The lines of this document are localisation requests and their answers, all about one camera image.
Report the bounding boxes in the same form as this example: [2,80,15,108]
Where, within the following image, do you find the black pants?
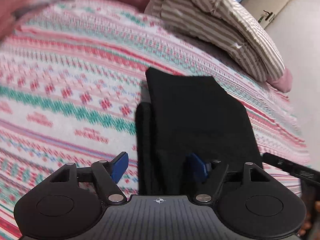
[135,68,262,195]

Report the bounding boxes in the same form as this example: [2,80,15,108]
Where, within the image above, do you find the patterned bed sheet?
[1,0,310,239]

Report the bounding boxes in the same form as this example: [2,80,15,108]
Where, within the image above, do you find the door handle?
[258,10,273,23]

